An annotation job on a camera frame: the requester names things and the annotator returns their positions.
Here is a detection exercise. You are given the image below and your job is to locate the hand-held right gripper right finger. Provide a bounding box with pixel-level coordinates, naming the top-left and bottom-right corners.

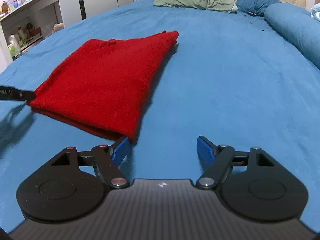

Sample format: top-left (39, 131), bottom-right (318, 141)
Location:
top-left (196, 135), bottom-right (275, 189)

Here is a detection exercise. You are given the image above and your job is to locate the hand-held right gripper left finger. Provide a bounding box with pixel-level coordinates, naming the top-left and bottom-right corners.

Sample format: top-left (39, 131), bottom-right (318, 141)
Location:
top-left (51, 135), bottom-right (130, 189)

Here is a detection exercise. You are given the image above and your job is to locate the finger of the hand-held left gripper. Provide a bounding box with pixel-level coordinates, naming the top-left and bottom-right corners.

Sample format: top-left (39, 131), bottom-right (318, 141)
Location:
top-left (10, 87), bottom-right (36, 102)

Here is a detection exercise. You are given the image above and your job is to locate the red long-sleeved sweater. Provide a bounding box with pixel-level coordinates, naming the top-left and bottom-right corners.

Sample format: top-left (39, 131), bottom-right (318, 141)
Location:
top-left (26, 30), bottom-right (179, 144)

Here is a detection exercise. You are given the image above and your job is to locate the cream bottle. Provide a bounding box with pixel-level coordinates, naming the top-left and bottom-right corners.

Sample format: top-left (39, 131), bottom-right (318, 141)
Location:
top-left (16, 26), bottom-right (27, 42)

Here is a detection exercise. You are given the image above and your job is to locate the white desk with shelves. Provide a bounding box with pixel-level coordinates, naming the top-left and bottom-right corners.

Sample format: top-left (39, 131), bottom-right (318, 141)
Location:
top-left (0, 0), bottom-right (87, 67)

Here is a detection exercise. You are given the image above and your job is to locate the green pillow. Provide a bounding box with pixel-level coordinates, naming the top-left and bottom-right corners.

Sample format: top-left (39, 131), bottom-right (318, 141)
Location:
top-left (152, 0), bottom-right (238, 13)

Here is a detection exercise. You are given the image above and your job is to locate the rolled blue duvet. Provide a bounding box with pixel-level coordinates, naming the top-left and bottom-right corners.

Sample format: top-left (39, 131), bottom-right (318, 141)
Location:
top-left (264, 3), bottom-right (320, 70)

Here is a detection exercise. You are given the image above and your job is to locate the light blue blanket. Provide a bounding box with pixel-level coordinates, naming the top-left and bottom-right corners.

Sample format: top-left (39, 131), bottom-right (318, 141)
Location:
top-left (311, 4), bottom-right (320, 22)

